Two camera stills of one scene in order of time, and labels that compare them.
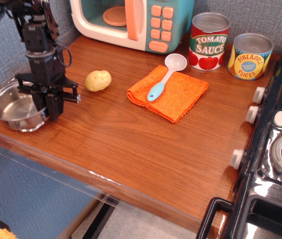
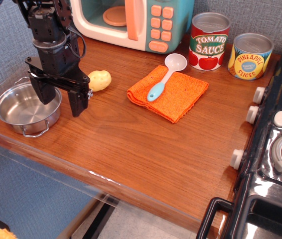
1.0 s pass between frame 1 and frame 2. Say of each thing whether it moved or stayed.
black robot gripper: moved
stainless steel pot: moved
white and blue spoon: stayed
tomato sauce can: stayed
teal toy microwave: stayed
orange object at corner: stayed
